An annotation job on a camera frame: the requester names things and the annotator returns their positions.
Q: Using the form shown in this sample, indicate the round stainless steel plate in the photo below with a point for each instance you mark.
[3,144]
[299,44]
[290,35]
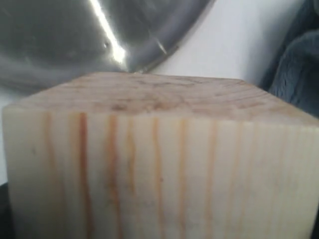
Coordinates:
[44,43]

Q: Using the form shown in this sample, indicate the grey-blue fluffy towel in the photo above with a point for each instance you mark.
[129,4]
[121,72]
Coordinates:
[293,75]

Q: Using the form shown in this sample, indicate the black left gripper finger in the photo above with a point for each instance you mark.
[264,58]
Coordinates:
[6,224]

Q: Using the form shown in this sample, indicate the light wooden cube block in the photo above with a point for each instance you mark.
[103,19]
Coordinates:
[132,156]

